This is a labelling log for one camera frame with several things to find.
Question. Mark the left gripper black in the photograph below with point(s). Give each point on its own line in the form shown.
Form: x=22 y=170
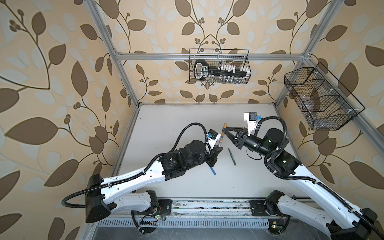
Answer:
x=213 y=154

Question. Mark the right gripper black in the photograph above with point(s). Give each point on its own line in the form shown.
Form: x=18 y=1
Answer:
x=234 y=139

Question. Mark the brown pen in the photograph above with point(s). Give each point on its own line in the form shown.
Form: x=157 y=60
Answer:
x=221 y=139

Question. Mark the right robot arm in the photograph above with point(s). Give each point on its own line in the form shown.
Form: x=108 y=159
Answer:
x=338 y=218

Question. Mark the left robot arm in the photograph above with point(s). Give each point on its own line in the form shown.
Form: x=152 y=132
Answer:
x=104 y=196

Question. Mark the green pen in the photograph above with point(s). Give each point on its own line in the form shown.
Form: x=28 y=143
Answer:
x=232 y=157

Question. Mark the black tool in basket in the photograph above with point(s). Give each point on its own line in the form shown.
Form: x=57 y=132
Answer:
x=202 y=70

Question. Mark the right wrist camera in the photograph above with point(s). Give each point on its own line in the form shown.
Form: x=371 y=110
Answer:
x=252 y=119

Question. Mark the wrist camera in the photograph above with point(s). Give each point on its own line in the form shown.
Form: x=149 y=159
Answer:
x=252 y=119
x=213 y=138

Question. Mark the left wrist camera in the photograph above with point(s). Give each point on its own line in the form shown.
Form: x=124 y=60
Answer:
x=213 y=138

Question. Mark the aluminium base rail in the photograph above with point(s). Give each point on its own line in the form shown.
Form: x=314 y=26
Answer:
x=198 y=213

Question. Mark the back wire basket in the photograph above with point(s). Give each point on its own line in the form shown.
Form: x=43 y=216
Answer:
x=216 y=57

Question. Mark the wire basket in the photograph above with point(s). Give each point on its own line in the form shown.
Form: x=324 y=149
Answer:
x=216 y=57
x=325 y=102

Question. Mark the right wire basket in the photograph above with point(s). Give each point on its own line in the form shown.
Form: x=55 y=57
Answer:
x=325 y=102

